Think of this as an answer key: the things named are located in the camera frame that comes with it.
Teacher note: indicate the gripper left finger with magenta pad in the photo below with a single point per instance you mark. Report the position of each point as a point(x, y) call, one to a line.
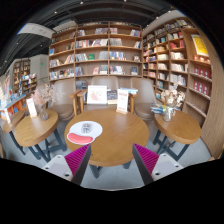
point(72, 166)

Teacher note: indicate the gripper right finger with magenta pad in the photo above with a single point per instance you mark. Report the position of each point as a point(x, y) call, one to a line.
point(152, 166)

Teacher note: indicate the white mouse pad red rest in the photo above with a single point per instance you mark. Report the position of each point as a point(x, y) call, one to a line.
point(84, 132)

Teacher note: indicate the round wooden centre table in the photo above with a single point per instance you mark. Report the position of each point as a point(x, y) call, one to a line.
point(113, 135)

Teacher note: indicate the round wooden right table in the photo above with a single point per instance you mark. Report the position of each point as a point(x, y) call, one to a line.
point(182, 128)

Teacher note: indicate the round wooden left table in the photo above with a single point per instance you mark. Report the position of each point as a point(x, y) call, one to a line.
point(32, 132)

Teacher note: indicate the books stack beside right vase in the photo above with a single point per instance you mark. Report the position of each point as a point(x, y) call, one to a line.
point(158, 109)

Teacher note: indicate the beige armchair left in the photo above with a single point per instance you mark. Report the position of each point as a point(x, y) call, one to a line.
point(64, 92)

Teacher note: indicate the beige armchair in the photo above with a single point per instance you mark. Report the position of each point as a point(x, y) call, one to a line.
point(146, 97)
point(111, 82)
point(64, 92)

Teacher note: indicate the beige armchair right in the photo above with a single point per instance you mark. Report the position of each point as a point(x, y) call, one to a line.
point(146, 97)

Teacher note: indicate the left table sign stand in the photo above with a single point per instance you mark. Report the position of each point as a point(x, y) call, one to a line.
point(31, 107)

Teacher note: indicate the right vase with dried flowers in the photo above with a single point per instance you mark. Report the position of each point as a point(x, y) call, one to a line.
point(172, 99)

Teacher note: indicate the vase with dried flowers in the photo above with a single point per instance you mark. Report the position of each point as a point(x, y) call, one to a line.
point(42, 95)
point(172, 99)

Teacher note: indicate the round wooden far-left table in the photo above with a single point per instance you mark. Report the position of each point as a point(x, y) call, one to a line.
point(8, 129)

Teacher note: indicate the left vase with dried flowers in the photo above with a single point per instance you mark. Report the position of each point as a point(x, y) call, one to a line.
point(42, 95)

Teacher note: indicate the white framed picture on chair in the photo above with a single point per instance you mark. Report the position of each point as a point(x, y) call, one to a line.
point(97, 94)

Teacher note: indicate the stack of books on armrest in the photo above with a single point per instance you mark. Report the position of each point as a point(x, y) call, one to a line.
point(130, 90)

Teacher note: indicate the centre table sign stand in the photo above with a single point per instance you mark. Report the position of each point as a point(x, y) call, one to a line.
point(122, 101)

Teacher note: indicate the far-left table sign stand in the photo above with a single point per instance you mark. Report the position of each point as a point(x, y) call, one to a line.
point(7, 116)

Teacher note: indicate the orange display table with books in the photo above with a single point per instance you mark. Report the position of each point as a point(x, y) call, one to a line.
point(13, 107)

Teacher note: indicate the beige armchair centre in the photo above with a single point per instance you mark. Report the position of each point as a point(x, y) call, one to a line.
point(111, 82)

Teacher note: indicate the distant wooden bookshelf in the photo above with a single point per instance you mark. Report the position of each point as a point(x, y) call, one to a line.
point(24, 82)

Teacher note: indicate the large wooden bookshelf back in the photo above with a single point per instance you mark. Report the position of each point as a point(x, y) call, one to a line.
point(97, 48)

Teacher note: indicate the yellow poster on shelf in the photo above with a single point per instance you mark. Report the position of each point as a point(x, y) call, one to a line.
point(199, 45)

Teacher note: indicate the wooden bookshelf right wall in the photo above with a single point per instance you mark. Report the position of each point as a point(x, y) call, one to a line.
point(169, 57)

